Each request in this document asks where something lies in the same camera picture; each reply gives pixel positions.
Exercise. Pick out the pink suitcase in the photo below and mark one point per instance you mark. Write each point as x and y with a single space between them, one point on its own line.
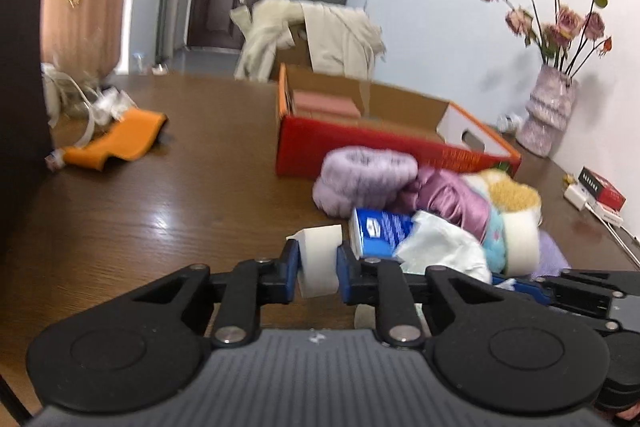
82 17

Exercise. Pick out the pink sponge block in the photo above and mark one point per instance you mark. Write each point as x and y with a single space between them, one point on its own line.
325 104

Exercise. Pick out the yellow and white plush toy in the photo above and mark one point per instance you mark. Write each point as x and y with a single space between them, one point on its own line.
510 194

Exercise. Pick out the cream coat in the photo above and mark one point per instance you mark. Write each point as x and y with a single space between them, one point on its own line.
340 37

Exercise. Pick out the pink ribbed vase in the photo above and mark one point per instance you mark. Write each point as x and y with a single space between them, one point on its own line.
547 112

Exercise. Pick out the black paper bag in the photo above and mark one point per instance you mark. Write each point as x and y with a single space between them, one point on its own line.
25 132

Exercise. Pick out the fluffy purple headband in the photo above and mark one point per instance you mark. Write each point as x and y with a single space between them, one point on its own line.
360 177

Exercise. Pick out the dried pink rose bouquet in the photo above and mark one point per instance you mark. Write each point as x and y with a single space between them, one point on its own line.
565 22

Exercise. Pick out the lavender cloth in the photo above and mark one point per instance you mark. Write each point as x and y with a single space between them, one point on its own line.
550 254

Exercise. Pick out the small white jar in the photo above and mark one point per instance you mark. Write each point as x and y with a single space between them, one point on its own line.
507 122

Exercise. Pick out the orange curved object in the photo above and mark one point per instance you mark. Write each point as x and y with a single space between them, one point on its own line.
125 137

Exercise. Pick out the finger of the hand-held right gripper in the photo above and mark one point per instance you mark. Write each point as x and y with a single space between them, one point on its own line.
525 291

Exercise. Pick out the purple satin scrunchie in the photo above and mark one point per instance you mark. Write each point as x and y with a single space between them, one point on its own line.
450 199

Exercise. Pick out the blue tissue packet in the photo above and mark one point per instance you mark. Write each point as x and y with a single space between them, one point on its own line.
380 232

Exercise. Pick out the red cardboard box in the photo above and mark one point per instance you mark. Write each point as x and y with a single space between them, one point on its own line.
350 147

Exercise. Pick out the white plastic bag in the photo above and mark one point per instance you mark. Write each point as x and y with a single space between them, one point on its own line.
440 247

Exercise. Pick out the brown cardboard box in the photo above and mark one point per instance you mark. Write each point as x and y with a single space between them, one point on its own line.
295 54

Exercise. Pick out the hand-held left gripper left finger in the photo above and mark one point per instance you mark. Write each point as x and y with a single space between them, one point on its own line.
292 272

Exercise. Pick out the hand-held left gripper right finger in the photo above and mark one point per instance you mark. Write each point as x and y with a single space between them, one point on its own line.
344 277

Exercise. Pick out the light blue plush toy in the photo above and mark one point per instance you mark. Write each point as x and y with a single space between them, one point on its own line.
495 232

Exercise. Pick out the white charger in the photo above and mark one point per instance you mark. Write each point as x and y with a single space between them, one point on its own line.
576 197

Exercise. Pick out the red and black box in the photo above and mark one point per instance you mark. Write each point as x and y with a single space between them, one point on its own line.
602 187

